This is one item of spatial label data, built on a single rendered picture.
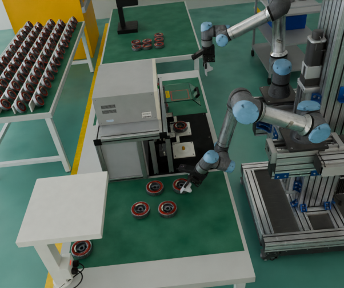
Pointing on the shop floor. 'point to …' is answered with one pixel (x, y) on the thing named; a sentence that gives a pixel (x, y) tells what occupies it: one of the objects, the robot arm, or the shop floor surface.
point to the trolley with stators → (260, 48)
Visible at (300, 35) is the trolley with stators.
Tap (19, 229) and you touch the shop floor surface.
